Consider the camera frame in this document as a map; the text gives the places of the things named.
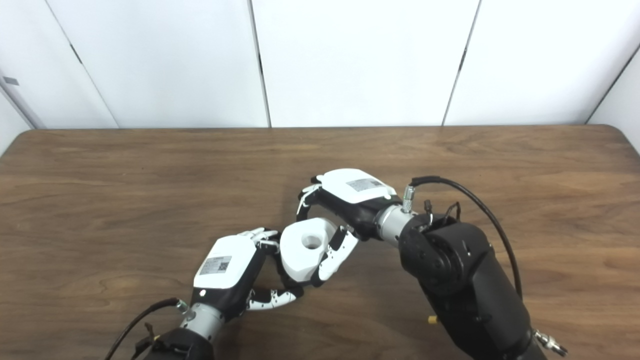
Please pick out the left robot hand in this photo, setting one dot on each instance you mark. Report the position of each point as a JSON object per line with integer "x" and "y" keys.
{"x": 225, "y": 265}

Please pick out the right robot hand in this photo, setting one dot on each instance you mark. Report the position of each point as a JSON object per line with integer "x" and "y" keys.
{"x": 355, "y": 192}

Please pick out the black flanged holder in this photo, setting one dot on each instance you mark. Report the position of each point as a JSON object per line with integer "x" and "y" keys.
{"x": 291, "y": 288}

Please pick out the round white plastic piece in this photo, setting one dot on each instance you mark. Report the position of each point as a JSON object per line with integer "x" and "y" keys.
{"x": 300, "y": 260}

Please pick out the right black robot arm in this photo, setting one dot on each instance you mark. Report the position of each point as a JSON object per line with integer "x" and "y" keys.
{"x": 465, "y": 285}

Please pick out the small grey wall tag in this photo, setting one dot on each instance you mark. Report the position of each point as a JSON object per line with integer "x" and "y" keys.
{"x": 10, "y": 81}

